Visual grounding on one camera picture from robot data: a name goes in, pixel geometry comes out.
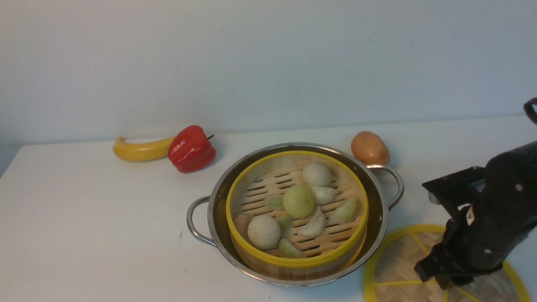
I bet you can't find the white crescent dumpling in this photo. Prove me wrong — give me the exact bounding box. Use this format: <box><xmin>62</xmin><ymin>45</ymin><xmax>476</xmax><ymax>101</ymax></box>
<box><xmin>297</xmin><ymin>207</ymin><xmax>326</xmax><ymax>238</ymax></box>

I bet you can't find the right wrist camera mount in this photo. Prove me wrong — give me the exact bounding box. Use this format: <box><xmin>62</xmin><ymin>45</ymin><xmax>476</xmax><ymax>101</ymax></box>
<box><xmin>422</xmin><ymin>166</ymin><xmax>485</xmax><ymax>220</ymax></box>

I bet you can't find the green dumpling right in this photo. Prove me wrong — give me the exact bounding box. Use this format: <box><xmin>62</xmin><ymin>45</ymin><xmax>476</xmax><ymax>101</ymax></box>
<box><xmin>328</xmin><ymin>195</ymin><xmax>360</xmax><ymax>225</ymax></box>

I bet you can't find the white round bun front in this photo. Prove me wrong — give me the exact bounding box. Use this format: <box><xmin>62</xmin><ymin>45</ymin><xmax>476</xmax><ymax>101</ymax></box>
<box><xmin>247</xmin><ymin>216</ymin><xmax>281</xmax><ymax>252</ymax></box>

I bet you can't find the yellow banana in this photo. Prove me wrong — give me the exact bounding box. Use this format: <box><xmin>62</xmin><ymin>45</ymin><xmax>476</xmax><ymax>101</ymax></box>
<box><xmin>112</xmin><ymin>137</ymin><xmax>174</xmax><ymax>162</ymax></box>

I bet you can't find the pale green round bun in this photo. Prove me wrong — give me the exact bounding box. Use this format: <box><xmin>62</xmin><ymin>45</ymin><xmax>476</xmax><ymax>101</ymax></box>
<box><xmin>282</xmin><ymin>184</ymin><xmax>316</xmax><ymax>219</ymax></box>

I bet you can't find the red bell pepper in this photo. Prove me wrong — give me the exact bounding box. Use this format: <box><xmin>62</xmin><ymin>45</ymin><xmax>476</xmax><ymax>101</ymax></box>
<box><xmin>167</xmin><ymin>125</ymin><xmax>216</xmax><ymax>174</ymax></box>

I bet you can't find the brown potato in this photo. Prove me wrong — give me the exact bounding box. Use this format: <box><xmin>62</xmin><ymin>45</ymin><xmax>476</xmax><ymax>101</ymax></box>
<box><xmin>351</xmin><ymin>131</ymin><xmax>391</xmax><ymax>165</ymax></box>

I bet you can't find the green dumpling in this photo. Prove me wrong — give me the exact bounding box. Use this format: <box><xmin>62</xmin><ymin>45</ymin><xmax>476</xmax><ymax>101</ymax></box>
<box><xmin>263</xmin><ymin>194</ymin><xmax>284</xmax><ymax>211</ymax></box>
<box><xmin>328</xmin><ymin>195</ymin><xmax>360</xmax><ymax>225</ymax></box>
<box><xmin>278</xmin><ymin>237</ymin><xmax>307</xmax><ymax>259</ymax></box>

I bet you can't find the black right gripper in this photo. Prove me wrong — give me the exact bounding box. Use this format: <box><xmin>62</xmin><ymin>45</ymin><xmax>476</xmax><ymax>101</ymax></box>
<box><xmin>414</xmin><ymin>206</ymin><xmax>516</xmax><ymax>290</ymax></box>

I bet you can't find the stainless steel pot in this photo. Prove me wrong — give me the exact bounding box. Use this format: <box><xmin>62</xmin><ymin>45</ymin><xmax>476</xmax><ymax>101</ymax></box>
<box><xmin>187</xmin><ymin>143</ymin><xmax>404</xmax><ymax>286</ymax></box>

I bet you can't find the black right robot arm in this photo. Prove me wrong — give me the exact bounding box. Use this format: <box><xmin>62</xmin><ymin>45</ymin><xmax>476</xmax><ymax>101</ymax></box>
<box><xmin>414</xmin><ymin>142</ymin><xmax>537</xmax><ymax>290</ymax></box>

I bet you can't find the woven bamboo steamer lid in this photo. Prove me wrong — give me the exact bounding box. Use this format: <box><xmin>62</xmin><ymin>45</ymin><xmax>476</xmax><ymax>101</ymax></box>
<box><xmin>364</xmin><ymin>225</ymin><xmax>531</xmax><ymax>302</ymax></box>

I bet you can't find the white round bun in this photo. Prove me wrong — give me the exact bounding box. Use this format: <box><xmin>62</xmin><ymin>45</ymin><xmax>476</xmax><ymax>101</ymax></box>
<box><xmin>247</xmin><ymin>216</ymin><xmax>281</xmax><ymax>252</ymax></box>
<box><xmin>302</xmin><ymin>162</ymin><xmax>332</xmax><ymax>187</ymax></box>

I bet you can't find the white pleated dumpling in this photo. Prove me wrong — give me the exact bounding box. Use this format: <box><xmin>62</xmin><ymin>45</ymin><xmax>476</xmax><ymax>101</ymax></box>
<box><xmin>310</xmin><ymin>185</ymin><xmax>338</xmax><ymax>206</ymax></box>

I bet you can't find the green dumpling front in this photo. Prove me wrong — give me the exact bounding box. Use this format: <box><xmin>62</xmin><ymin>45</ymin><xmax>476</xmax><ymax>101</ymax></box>
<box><xmin>278</xmin><ymin>237</ymin><xmax>307</xmax><ymax>259</ymax></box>

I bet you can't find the green dumpling left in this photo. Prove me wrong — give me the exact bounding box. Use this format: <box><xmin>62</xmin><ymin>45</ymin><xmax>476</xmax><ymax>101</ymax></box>
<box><xmin>263</xmin><ymin>194</ymin><xmax>284</xmax><ymax>211</ymax></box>

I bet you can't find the bamboo steamer basket yellow rim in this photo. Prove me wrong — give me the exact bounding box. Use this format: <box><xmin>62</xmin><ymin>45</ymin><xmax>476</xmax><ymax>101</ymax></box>
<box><xmin>213</xmin><ymin>146</ymin><xmax>370</xmax><ymax>281</ymax></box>

